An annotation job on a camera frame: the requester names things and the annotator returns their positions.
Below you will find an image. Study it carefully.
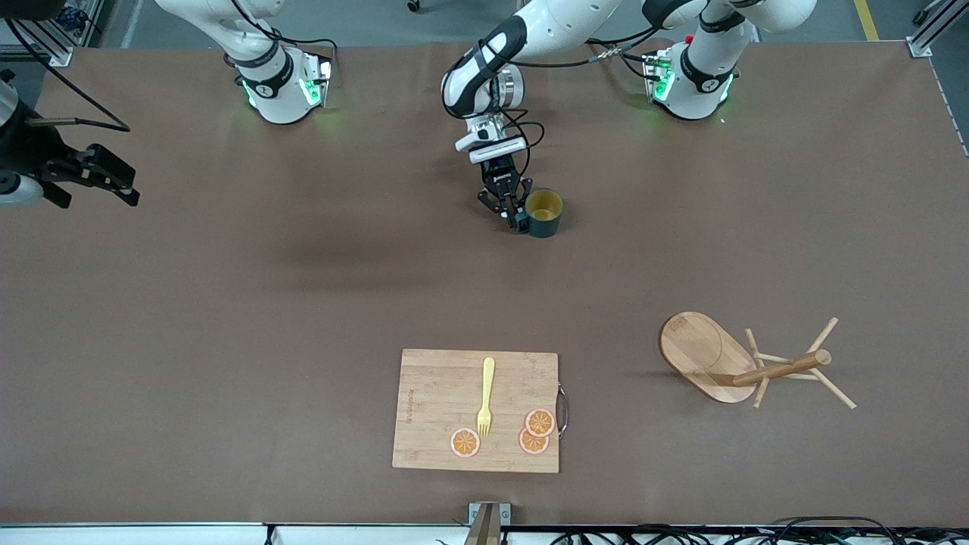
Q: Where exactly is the teal mug yellow inside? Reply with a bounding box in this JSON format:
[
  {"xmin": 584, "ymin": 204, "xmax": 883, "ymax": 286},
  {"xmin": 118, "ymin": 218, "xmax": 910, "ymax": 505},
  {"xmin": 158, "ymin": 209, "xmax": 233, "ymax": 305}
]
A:
[{"xmin": 525, "ymin": 188, "xmax": 565, "ymax": 239}]

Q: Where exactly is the wooden mug tree rack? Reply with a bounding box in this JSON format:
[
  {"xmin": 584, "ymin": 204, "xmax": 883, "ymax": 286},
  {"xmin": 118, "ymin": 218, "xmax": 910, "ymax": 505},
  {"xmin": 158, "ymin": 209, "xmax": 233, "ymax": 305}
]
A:
[{"xmin": 659, "ymin": 311, "xmax": 858, "ymax": 410}]

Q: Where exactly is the yellow plastic fork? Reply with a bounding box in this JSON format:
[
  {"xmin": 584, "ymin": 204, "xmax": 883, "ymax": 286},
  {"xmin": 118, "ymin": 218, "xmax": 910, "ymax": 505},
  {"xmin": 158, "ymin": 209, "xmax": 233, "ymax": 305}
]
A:
[{"xmin": 476, "ymin": 357, "xmax": 496, "ymax": 438}]

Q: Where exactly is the bamboo cutting board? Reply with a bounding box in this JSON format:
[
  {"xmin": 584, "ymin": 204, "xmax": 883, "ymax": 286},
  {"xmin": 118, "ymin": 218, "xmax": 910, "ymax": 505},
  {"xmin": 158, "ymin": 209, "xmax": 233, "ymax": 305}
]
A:
[{"xmin": 392, "ymin": 349, "xmax": 560, "ymax": 474}]

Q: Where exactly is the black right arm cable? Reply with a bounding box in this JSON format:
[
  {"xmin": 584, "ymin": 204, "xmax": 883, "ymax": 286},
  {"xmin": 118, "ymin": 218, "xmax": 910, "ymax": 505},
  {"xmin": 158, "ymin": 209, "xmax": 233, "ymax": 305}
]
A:
[{"xmin": 4, "ymin": 19, "xmax": 131, "ymax": 134}]

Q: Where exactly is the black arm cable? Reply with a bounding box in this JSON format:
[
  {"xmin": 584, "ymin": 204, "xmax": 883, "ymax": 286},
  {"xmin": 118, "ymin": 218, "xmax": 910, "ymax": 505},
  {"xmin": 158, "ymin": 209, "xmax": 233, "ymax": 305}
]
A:
[
  {"xmin": 496, "ymin": 26, "xmax": 659, "ymax": 182},
  {"xmin": 4, "ymin": 19, "xmax": 131, "ymax": 134}
]

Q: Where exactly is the aluminium frame post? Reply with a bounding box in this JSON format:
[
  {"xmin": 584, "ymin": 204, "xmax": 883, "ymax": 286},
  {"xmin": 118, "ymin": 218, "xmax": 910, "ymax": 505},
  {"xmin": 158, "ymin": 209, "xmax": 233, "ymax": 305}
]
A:
[
  {"xmin": 0, "ymin": 15, "xmax": 73, "ymax": 67},
  {"xmin": 906, "ymin": 0, "xmax": 969, "ymax": 58}
]

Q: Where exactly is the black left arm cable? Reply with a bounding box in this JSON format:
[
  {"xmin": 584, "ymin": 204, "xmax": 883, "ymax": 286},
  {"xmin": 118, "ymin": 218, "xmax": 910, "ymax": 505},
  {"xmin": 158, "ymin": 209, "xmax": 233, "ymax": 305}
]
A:
[{"xmin": 496, "ymin": 26, "xmax": 659, "ymax": 182}]

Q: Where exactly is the black left base cable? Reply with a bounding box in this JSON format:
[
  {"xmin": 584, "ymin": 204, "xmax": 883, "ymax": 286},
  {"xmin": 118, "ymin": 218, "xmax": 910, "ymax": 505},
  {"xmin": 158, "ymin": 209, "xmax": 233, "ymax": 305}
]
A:
[{"xmin": 581, "ymin": 36, "xmax": 661, "ymax": 81}]

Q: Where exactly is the black base cable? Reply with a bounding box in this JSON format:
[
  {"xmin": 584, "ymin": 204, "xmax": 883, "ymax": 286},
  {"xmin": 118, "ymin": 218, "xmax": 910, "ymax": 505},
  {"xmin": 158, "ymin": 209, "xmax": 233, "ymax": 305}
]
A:
[
  {"xmin": 581, "ymin": 36, "xmax": 661, "ymax": 81},
  {"xmin": 231, "ymin": 0, "xmax": 339, "ymax": 80}
]

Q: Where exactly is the black right base cable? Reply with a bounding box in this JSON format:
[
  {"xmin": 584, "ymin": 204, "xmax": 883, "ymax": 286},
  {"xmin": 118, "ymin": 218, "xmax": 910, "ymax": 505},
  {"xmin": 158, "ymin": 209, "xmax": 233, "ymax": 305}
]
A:
[{"xmin": 231, "ymin": 0, "xmax": 339, "ymax": 80}]

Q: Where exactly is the metal table edge bracket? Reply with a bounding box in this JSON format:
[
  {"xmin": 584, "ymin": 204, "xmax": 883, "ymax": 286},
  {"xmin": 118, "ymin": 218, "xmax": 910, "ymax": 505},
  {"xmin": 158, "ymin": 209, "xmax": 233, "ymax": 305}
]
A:
[{"xmin": 468, "ymin": 502, "xmax": 512, "ymax": 545}]

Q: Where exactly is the black cable bundle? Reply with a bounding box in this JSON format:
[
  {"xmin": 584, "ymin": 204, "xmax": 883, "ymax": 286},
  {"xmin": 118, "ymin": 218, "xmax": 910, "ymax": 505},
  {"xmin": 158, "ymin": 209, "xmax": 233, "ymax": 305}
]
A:
[{"xmin": 549, "ymin": 516, "xmax": 969, "ymax": 545}]

